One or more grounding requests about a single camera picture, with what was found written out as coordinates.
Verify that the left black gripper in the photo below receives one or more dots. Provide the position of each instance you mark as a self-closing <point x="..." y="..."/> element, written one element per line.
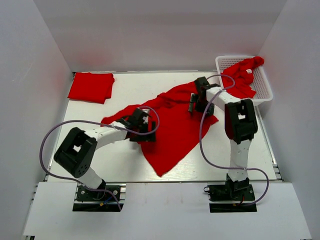
<point x="149" y="138"/>

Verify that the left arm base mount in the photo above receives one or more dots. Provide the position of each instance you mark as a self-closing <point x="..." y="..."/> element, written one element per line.
<point x="100" y="202"/>

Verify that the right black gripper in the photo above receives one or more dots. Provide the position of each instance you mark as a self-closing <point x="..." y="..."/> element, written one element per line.
<point x="194" y="98"/>

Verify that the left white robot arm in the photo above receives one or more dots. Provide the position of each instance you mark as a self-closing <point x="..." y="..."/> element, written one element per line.
<point x="76" y="152"/>

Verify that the red t shirt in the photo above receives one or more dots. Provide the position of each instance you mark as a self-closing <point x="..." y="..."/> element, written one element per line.
<point x="178" y="132"/>
<point x="242" y="73"/>
<point x="92" y="87"/>

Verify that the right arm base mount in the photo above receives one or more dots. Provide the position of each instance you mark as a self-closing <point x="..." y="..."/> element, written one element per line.
<point x="221" y="200"/>

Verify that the white plastic basket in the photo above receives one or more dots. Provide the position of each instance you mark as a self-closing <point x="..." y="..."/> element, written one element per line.
<point x="260" y="83"/>

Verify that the folded red t shirt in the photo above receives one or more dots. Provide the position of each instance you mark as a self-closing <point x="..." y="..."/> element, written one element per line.
<point x="92" y="87"/>

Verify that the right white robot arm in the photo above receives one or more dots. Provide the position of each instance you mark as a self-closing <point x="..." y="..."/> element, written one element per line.
<point x="240" y="125"/>

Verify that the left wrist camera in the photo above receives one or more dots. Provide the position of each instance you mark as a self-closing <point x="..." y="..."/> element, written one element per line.
<point x="144" y="114"/>

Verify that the crumpled red t shirt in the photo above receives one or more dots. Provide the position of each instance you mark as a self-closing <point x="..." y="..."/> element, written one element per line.
<point x="242" y="73"/>

